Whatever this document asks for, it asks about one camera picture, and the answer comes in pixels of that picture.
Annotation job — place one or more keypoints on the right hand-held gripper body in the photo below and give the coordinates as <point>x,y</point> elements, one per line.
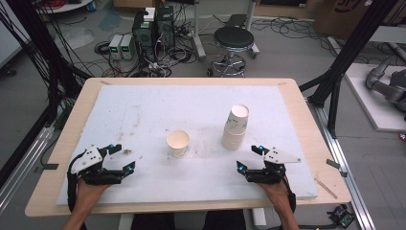
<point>271,171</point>

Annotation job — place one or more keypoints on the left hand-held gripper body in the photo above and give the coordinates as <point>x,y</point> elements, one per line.
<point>87,159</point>

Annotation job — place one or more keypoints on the stack of white paper cups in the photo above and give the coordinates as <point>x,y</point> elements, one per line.
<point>235,131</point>

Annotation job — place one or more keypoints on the printed white paper cup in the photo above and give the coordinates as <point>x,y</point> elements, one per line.
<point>178,142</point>

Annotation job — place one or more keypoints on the person's right hand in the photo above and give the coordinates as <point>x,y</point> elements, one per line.
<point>277,193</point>

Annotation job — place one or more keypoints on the person's left hand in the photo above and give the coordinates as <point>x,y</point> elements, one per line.
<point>87,193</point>

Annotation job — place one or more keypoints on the black tape strip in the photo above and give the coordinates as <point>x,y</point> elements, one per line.
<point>48,167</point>

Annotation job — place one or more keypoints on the white table leg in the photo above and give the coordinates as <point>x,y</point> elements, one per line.
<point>125,222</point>
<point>259,218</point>

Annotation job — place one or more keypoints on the person's right leg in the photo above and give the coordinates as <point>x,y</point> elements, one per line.
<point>223,220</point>

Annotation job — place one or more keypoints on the person's leg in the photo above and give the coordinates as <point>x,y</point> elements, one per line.
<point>153,222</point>
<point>223,220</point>

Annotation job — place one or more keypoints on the thin wooden stick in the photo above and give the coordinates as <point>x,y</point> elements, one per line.
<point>325,188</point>

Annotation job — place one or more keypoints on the person's left leg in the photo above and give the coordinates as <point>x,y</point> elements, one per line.
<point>153,222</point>

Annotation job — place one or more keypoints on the grey tape strip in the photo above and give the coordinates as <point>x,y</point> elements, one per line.
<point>335,165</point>

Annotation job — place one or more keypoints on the white foam mat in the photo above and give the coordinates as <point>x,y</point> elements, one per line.
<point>178,105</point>

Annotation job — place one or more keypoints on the small circuit board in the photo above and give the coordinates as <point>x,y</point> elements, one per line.
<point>342,216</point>

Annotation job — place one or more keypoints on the grey power supply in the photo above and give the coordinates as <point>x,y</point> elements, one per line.
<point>115,46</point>
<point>127,46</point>

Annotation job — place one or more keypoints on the black round stool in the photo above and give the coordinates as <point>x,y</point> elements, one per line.
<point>233,38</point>

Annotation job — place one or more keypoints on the black computer tower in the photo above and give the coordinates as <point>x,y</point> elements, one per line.
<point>165,27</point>
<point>143,38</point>

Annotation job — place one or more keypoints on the white platform board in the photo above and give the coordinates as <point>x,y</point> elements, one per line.
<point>370,105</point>

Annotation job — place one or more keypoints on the grey stand leg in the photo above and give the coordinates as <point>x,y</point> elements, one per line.
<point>252,28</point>
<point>198,38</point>

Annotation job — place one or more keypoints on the black flat pedal board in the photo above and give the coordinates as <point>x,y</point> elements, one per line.
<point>236,21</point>

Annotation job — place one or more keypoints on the small white box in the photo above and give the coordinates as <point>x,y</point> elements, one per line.
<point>149,14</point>

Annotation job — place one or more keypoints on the brown cardboard box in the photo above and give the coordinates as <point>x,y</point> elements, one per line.
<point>344,16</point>

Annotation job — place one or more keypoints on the aluminium rail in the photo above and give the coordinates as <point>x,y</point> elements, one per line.
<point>22,166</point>
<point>341,153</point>

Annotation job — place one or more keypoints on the black metal frame post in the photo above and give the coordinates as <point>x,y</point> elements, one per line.
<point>38,41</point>
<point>348,54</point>

